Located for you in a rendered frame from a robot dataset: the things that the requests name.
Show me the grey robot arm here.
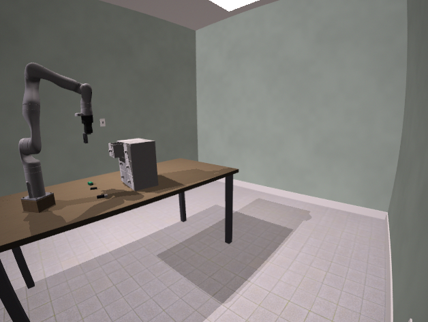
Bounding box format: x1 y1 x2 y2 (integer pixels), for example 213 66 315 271
18 63 92 199

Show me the small grey chest of drawers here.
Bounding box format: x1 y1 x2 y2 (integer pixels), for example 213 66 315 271
117 138 158 191

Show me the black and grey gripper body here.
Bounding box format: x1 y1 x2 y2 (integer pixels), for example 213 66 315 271
75 108 93 134

